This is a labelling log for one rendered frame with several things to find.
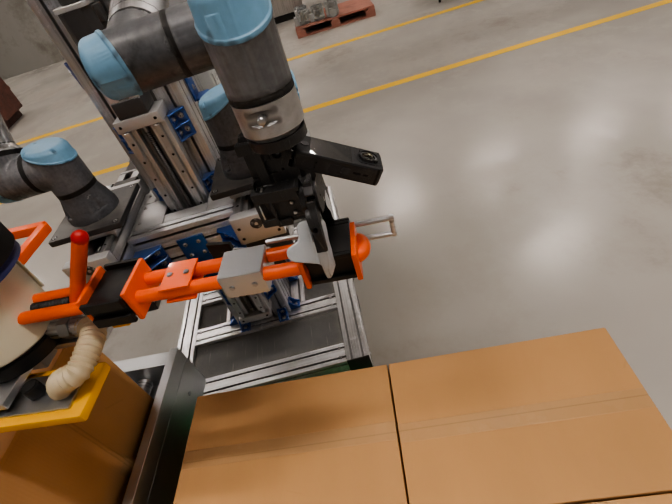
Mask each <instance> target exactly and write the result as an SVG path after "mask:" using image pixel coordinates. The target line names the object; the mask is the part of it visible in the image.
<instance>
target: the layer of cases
mask: <svg viewBox="0 0 672 504"><path fill-rule="evenodd" d="M389 372H390V374H389ZM173 504H672V430H671V428H670V427H669V425H668V424H667V422H666V421H665V419H664V418H663V416H662V415H661V413H660V411H659V410H658V408H657V407H656V405H655V404H654V402H653V401H652V399H651V398H650V396H649V395H648V393H647V391H646V390H645V388H644V387H643V385H642V384H641V382H640V381H639V379H638V378H637V376H636V375H635V373H634V371H633V370H632V368H631V367H630V365H629V364H628V362H627V361H626V359H625V358H624V356H623V354H622V353H621V351H620V350H619V348H618V347H617V345H616V344H615V342H614V341H613V339H612V338H611V336H610V334H609V333H608V331H607V330H606V328H599V329H593V330H587V331H581V332H575V333H569V334H563V335H557V336H552V337H546V338H540V339H534V340H528V341H522V342H516V343H510V344H505V345H499V346H493V347H487V348H481V349H475V350H469V351H463V352H457V353H452V354H446V355H440V356H434V357H428V358H422V359H416V360H410V361H405V362H399V363H393V364H389V370H388V367H387V365H381V366H375V367H369V368H363V369H358V370H352V371H346V372H340V373H334V374H328V375H322V376H316V377H310V378H305V379H299V380H293V381H287V382H281V383H275V384H269V385H263V386H258V387H252V388H246V389H240V390H234V391H228V392H222V393H216V394H210V395H205V396H199V397H197V401H196V406H195V410H194V414H193V419H192V423H191V427H190V432H189V436H188V441H187V445H186V449H185V454H184V458H183V462H182V467H181V471H180V476H179V480H178V484H177V489H176V493H175V497H174V502H173Z"/></svg>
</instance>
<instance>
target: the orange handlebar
mask: <svg viewBox="0 0 672 504"><path fill-rule="evenodd" d="M8 230H9V231H10V232H11V233H12V234H13V235H14V238H15V240H16V239H20V238H25V237H28V238H27V239H26V240H25V242H24V243H23V244H22V245H21V253H20V256H19V259H18V260H19V261H20V262H21V263H22V264H23V265H25V263H26V262H27V261H28V260H29V258H30V257H31V256H32V255H33V253H34V252H35V251H36V250H37V248H38V247H39V246H40V245H41V243H42V242H43V241H44V240H45V238H46V237H47V236H48V235H49V234H50V232H51V231H52V228H51V227H50V226H49V225H48V223H47V222H45V221H41V222H37V223H32V224H28V225H23V226H19V227H14V228H10V229H8ZM357 243H358V255H359V260H360V262H362V261H364V260H365V259H366V258H367V257H368V255H369V254H370V250H371V243H370V241H369V239H368V238H367V237H366V236H365V235H363V234H361V233H357ZM293 244H294V243H293ZM293 244H288V245H283V246H278V247H273V248H268V249H266V256H267V260H268V262H275V261H280V260H286V259H289V258H288V256H287V249H288V248H289V247H290V246H292V245H293ZM222 258H223V257H221V258H216V259H211V260H206V261H201V262H198V258H193V259H188V260H183V261H178V262H173V263H169V266H168V268H165V269H160V270H154V271H149V272H146V273H145V274H144V281H145V283H146V284H147V285H153V284H158V283H161V285H160V286H157V287H152V288H147V289H141V290H137V291H136V293H135V299H136V301H137V303H139V304H143V303H148V302H154V301H159V300H165V299H168V300H167V303H173V302H179V301H184V300H190V299H196V298H197V296H198V293H203V292H209V291H214V290H220V289H222V287H221V286H220V284H219V283H218V281H217V276H218V275H216V276H211V277H205V278H203V277H204V275H206V274H211V273H217V272H219V269H220V265H221V262H222ZM297 265H298V262H292V261H291V262H285V263H280V264H275V265H269V266H264V267H263V279H264V280H265V281H269V280H275V279H280V278H286V277H291V276H297V275H301V273H300V271H299V268H298V266H297ZM68 296H69V287H67V288H62V289H56V290H51V291H46V292H41V293H36V294H34V295H33V296H32V300H33V303H36V302H42V301H48V300H52V299H58V298H63V297H68ZM82 314H83V313H82V312H81V311H80V310H79V308H78V307H77V306H76V305H75V302H72V303H67V304H61V305H56V306H51V307H45V308H40V309H35V310H29V311H24V312H22V313H20V314H19V315H18V318H17V322H18V323H19V324H21V325H27V324H32V323H38V322H43V321H49V320H54V319H60V318H65V317H71V316H76V315H82Z"/></svg>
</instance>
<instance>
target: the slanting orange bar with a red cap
mask: <svg viewBox="0 0 672 504"><path fill-rule="evenodd" d="M89 238H90V237H89V234H88V233H87V232H86V231H84V230H81V229H79V230H75V231H73V232H72V234H71V235H70V239H71V253H70V285H69V302H70V303H72V302H76V301H77V299H78V297H79V296H80V294H81V292H82V291H83V289H84V288H85V286H86V273H87V259H88V244H89Z"/></svg>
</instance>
